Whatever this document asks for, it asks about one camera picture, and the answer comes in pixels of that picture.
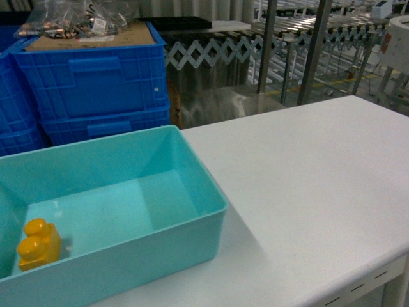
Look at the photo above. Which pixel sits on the light blue plastic box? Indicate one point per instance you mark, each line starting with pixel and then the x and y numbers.
pixel 129 208

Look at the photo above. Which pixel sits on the yellow two-stud toy block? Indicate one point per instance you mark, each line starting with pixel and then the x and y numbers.
pixel 41 246

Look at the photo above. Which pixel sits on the grey expandable roller conveyor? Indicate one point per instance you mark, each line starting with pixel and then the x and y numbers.
pixel 196 49

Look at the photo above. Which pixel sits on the black tray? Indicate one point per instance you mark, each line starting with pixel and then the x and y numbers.
pixel 177 23

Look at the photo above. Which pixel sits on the brown cardboard sheet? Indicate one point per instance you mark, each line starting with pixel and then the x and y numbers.
pixel 135 34

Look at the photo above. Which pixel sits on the blue crate bottom right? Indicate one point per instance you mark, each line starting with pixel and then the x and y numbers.
pixel 70 130

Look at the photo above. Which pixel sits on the blue crate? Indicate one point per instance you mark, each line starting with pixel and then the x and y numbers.
pixel 18 111
pixel 30 139
pixel 99 81
pixel 70 130

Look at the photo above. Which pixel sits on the blue crate top right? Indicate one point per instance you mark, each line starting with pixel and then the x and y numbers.
pixel 99 81

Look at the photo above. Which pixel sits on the blue crate top middle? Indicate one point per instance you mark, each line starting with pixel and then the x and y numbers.
pixel 18 111

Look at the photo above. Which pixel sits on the blue crate bottom middle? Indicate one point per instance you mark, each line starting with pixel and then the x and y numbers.
pixel 30 139

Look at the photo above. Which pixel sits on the clear bag of parts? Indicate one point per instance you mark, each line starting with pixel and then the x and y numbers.
pixel 77 19

